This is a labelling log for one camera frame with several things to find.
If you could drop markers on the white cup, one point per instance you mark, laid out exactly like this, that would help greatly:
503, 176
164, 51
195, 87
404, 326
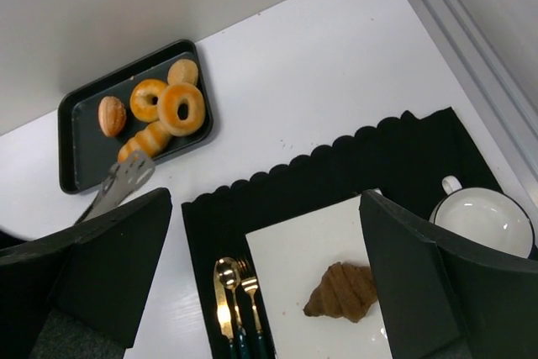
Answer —
486, 217

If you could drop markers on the glazed bagel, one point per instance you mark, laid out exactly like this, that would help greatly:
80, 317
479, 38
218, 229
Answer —
173, 97
144, 99

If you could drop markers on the black baking tray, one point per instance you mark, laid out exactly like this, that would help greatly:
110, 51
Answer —
85, 154

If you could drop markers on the aluminium rail right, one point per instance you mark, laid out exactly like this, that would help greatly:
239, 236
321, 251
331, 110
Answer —
493, 90

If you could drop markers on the glazed bagel back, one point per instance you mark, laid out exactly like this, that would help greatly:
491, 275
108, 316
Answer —
144, 99

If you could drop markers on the gold fork green handle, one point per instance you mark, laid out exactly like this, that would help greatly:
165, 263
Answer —
250, 285

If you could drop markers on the metal tongs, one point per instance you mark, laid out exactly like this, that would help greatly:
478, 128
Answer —
122, 180

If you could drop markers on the gold spoon green handle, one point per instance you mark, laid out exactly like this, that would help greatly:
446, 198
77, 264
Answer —
228, 273

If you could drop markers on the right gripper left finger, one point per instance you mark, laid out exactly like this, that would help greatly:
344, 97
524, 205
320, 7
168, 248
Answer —
81, 292

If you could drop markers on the white square plate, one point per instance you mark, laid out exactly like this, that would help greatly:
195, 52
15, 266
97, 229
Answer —
289, 259

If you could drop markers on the round pale bun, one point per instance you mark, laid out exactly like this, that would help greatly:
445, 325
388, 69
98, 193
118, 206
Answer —
183, 70

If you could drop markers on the brown chocolate croissant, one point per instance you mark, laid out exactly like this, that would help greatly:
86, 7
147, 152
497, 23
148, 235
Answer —
345, 291

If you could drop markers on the glazed bagel front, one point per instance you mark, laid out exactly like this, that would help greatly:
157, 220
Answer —
173, 97

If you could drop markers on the black placemat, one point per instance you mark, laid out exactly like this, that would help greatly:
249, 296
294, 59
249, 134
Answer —
403, 159

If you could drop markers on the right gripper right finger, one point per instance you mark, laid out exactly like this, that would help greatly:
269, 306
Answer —
442, 295

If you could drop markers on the small oval orange bread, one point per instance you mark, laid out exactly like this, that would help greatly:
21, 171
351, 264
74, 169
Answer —
111, 116

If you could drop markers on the gold knife green handle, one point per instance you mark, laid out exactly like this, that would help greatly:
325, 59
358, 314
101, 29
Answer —
223, 312

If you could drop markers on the striped twisted bread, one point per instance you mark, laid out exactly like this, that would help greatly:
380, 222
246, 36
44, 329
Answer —
152, 140

